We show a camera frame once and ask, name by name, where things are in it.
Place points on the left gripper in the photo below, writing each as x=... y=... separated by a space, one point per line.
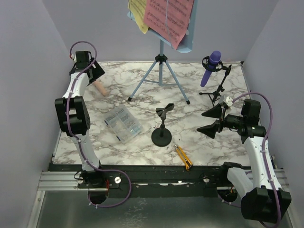
x=97 y=72

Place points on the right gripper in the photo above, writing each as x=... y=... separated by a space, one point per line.
x=221 y=121

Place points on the beige microphone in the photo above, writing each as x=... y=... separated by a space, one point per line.
x=100 y=88

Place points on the black round-base mic stand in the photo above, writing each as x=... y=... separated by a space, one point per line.
x=161 y=136

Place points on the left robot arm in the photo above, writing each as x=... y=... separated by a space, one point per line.
x=73 y=116

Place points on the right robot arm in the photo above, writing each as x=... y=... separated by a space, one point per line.
x=262 y=196

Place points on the yellow utility knife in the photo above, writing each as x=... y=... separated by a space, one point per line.
x=184 y=157

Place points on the black tripod mic stand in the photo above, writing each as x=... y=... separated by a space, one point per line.
x=215 y=96

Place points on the clear plastic screw box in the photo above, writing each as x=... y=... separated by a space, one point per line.
x=123 y=123

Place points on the light blue music stand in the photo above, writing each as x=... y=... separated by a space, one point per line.
x=161 y=59

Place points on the purple microphone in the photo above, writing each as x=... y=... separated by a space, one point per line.
x=210 y=63

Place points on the yellow sheet music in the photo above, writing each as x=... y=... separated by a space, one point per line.
x=137 y=12

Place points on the pink sheet music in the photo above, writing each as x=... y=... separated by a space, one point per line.
x=172 y=20

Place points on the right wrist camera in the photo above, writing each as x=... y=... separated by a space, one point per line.
x=226 y=102

